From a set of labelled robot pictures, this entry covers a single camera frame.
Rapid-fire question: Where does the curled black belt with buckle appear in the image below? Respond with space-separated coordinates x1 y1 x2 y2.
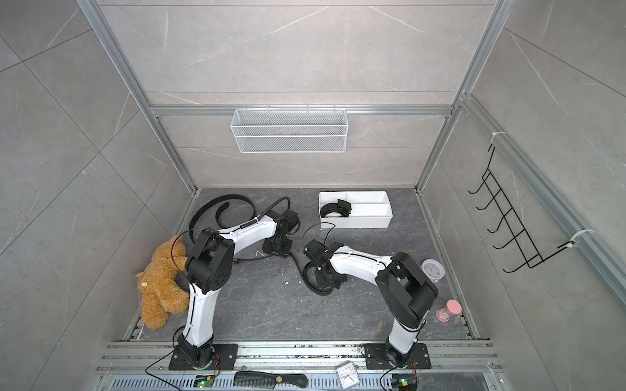
187 194 257 244

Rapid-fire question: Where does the small white clock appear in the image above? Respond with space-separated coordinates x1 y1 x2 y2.
335 361 360 390

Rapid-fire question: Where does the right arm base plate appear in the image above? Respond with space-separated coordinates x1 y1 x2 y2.
362 342 432 370

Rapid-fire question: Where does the white wire mesh basket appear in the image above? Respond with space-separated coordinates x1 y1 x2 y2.
231 108 349 153

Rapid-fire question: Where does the brown teddy bear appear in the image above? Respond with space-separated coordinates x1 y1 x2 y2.
135 238 189 330

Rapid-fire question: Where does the black comb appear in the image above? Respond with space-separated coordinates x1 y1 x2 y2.
233 371 309 389

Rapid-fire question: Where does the pink round container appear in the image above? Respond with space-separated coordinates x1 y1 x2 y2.
421 259 446 283

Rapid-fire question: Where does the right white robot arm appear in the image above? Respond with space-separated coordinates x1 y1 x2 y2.
302 239 439 363

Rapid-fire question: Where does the long black leather belt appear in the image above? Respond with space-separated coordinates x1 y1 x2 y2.
320 199 352 218

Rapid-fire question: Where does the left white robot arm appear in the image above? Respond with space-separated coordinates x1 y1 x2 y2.
183 209 300 349

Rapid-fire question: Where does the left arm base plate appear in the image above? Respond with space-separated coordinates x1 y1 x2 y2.
168 344 238 371

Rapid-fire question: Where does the white divided storage box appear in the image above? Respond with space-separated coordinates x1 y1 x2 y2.
318 191 393 229

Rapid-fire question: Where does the black wire hook rack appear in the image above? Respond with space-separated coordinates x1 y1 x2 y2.
467 144 575 274

